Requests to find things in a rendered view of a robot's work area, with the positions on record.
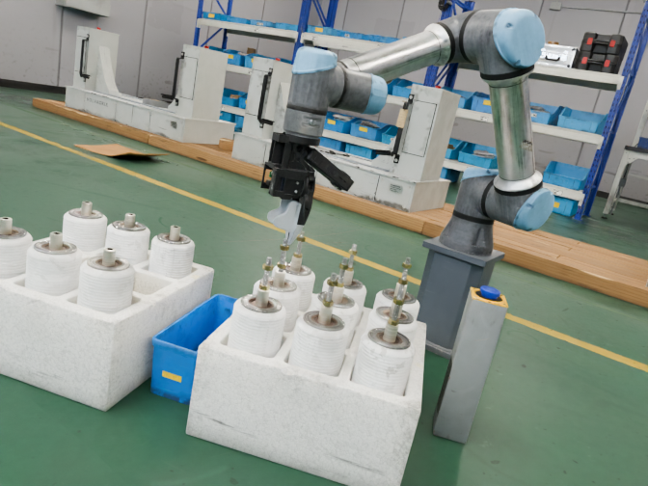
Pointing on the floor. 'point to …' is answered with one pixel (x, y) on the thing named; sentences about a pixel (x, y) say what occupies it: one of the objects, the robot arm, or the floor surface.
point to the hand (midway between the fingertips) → (292, 237)
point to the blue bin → (185, 347)
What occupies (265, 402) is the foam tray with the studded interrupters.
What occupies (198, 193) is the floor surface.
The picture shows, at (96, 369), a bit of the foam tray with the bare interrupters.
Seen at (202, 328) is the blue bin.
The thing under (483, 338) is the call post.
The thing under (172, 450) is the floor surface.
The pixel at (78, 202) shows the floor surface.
